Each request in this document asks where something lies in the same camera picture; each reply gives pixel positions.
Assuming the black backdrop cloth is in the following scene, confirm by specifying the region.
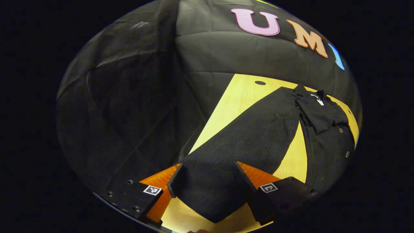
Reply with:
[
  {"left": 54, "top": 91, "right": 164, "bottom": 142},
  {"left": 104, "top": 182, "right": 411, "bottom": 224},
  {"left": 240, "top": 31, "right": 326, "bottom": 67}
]
[{"left": 56, "top": 0, "right": 363, "bottom": 194}]

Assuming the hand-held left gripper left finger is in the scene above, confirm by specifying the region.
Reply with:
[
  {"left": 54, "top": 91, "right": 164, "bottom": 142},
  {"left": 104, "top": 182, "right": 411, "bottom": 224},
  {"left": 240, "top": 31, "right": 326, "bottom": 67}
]
[{"left": 93, "top": 163, "right": 184, "bottom": 227}]

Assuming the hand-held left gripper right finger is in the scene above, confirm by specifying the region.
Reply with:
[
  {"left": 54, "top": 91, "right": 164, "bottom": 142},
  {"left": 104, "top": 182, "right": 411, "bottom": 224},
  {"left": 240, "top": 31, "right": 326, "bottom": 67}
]
[{"left": 234, "top": 161, "right": 319, "bottom": 226}]

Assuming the black button shirt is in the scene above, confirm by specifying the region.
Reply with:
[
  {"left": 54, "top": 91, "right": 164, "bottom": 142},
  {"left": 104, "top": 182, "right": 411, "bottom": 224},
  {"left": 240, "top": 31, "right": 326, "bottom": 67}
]
[{"left": 173, "top": 83, "right": 356, "bottom": 224}]

